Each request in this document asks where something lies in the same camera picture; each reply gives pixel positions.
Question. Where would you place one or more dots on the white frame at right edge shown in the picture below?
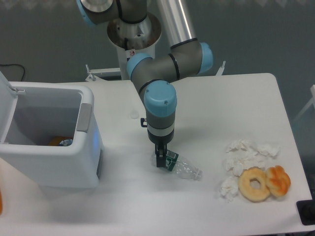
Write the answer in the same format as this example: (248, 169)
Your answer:
(308, 107)

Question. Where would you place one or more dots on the large crumpled white tissue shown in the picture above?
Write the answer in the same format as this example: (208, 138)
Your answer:
(244, 154)

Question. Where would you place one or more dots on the white trash bin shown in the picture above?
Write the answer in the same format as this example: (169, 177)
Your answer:
(46, 111)

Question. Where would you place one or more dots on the orange trash inside bin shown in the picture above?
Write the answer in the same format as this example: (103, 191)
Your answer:
(57, 139)

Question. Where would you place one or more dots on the orange glazed bread roll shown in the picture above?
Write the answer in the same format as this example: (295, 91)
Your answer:
(278, 181)

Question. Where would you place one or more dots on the small crumpled white tissue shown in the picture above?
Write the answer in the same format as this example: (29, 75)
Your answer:
(229, 188)

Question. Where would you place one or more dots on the orange object at left edge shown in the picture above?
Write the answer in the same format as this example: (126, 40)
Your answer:
(1, 204)

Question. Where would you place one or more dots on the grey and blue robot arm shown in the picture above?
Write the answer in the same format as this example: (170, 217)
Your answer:
(157, 52)

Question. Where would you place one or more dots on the crumpled wrapper inside bin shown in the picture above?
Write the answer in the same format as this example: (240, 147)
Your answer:
(65, 143)

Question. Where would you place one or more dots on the ring doughnut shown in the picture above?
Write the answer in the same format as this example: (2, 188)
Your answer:
(252, 185)

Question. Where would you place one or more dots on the crushed clear plastic bottle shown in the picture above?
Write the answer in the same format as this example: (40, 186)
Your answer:
(181, 167)

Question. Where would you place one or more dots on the white trash bin lid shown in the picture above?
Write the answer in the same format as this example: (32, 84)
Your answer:
(8, 102)

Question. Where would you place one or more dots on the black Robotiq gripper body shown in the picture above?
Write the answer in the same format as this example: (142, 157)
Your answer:
(160, 140)

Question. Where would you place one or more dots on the black device at table edge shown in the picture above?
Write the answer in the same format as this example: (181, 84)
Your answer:
(306, 210)

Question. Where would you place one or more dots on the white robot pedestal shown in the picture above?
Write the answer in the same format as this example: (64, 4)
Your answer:
(130, 39)

